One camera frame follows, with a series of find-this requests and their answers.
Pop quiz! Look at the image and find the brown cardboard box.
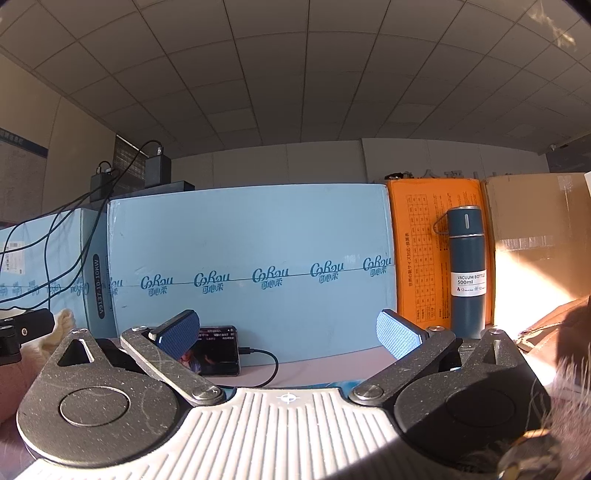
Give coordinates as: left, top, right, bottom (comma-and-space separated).
481, 172, 591, 334

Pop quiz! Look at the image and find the fur sleeve cuff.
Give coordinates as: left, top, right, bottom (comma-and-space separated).
501, 305, 591, 480

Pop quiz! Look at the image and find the small black power adapter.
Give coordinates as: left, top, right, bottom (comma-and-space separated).
89, 161, 114, 202

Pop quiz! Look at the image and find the large light blue carton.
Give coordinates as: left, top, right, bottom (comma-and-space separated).
107, 183, 398, 366

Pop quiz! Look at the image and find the dark blue vacuum bottle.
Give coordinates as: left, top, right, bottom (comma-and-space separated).
433, 206, 488, 340

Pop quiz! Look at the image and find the small light blue carton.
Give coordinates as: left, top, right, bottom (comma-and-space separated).
0, 208, 116, 339

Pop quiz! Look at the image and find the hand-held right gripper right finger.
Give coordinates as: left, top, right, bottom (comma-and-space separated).
348, 309, 533, 408

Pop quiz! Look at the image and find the large black power adapter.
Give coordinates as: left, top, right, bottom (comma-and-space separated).
145, 143, 173, 188

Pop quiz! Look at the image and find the grey window blind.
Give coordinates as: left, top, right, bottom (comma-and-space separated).
113, 134, 149, 184

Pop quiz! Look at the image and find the wall poster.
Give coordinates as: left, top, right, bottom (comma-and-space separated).
0, 127, 49, 228

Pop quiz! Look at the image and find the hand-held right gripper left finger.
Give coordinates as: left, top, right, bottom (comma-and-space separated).
36, 310, 228, 408

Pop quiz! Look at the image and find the orange cardboard box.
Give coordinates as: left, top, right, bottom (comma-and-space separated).
385, 178, 496, 331

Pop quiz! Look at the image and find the black power cable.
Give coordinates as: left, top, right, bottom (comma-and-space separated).
0, 140, 162, 278
0, 159, 114, 319

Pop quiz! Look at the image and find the white fluffy cloth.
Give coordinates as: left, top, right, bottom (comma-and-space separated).
21, 308, 77, 366

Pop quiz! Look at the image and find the flat black device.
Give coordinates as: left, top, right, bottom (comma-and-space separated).
110, 180, 197, 202

